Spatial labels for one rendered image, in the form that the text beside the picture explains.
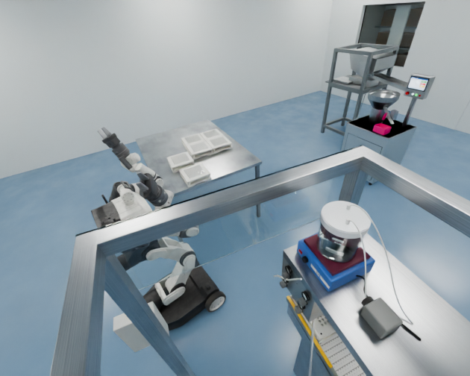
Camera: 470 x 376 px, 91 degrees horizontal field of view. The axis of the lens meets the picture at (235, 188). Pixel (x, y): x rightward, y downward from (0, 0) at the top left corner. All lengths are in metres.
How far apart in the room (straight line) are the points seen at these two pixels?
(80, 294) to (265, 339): 1.82
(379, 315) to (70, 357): 0.80
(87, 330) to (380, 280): 0.92
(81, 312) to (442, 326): 1.01
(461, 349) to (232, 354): 1.60
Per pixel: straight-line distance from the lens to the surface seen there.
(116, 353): 2.55
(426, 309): 1.07
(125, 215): 1.47
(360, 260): 0.97
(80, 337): 0.60
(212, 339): 2.32
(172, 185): 2.34
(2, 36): 5.36
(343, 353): 1.38
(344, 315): 0.95
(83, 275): 0.68
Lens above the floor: 2.17
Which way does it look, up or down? 38 degrees down
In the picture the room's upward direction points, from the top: 6 degrees counter-clockwise
